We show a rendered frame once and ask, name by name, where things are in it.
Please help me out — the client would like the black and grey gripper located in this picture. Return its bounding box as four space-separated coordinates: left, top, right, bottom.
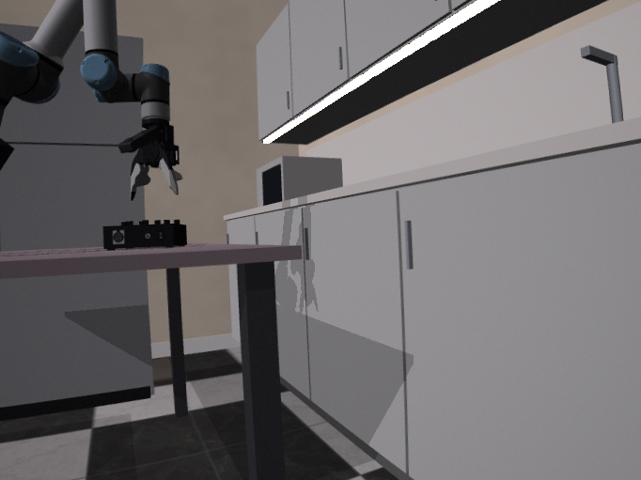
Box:
131 118 182 201

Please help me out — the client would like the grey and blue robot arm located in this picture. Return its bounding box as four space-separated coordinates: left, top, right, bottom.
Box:
0 0 170 126

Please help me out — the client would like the black lighting desk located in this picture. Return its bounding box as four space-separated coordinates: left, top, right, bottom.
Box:
103 220 187 251

